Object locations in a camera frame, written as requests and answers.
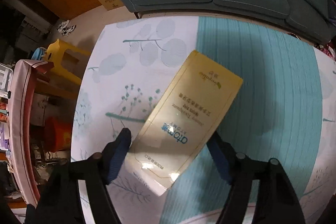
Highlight white teal patterned tablecloth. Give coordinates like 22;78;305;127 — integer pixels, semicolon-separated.
71;16;335;223

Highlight pink cloth side table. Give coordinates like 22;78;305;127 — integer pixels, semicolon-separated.
7;60;54;206

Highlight yellow toothpaste box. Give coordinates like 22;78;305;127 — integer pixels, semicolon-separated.
125;51;243;196

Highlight yellow plastic stool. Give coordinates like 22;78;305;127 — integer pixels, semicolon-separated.
42;39;91;86

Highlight white sneakers pair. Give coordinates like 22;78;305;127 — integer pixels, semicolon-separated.
57;20;76;36

